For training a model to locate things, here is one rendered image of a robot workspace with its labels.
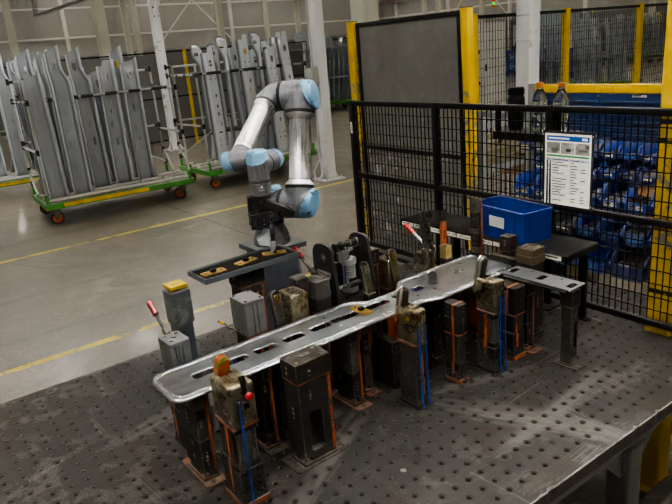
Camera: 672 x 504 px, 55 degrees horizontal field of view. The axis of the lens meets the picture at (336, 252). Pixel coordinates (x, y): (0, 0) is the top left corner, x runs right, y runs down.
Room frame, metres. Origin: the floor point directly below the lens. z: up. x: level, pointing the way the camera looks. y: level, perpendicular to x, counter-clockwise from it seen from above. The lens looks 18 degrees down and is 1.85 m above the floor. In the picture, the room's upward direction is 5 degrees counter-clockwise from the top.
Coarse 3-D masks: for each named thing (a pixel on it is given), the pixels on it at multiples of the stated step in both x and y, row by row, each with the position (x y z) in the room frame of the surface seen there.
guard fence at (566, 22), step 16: (480, 16) 6.13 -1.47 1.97; (496, 16) 6.25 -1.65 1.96; (608, 16) 7.33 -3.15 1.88; (640, 16) 7.65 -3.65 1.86; (480, 32) 6.15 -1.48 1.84; (640, 32) 7.65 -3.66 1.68; (560, 48) 6.84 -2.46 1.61; (592, 48) 7.17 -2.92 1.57; (640, 48) 7.66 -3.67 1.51; (512, 64) 6.40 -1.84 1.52; (576, 64) 7.01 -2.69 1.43; (608, 64) 7.35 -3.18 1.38; (624, 64) 7.54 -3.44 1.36; (640, 64) 7.67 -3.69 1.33; (640, 80) 7.74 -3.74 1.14; (656, 80) 7.95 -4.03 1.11
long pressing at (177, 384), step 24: (456, 264) 2.36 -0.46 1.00; (504, 264) 2.31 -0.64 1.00; (408, 288) 2.15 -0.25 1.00; (432, 288) 2.13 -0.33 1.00; (456, 288) 2.11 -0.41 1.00; (336, 312) 1.99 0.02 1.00; (384, 312) 1.96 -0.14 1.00; (264, 336) 1.85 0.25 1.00; (288, 336) 1.83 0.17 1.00; (312, 336) 1.82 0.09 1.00; (336, 336) 1.81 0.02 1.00; (192, 360) 1.72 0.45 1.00; (264, 360) 1.69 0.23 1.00; (168, 384) 1.59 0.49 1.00; (192, 384) 1.58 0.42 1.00
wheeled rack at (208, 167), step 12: (192, 72) 9.92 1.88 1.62; (204, 72) 9.56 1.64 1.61; (216, 72) 9.66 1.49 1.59; (168, 84) 9.84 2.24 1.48; (204, 132) 9.12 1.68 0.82; (312, 132) 10.24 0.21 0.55; (312, 144) 10.23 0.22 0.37; (180, 156) 9.83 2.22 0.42; (288, 156) 9.91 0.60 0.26; (180, 168) 9.85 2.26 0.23; (192, 168) 9.52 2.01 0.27; (204, 168) 9.37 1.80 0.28; (216, 168) 9.26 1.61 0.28; (216, 180) 9.23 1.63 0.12
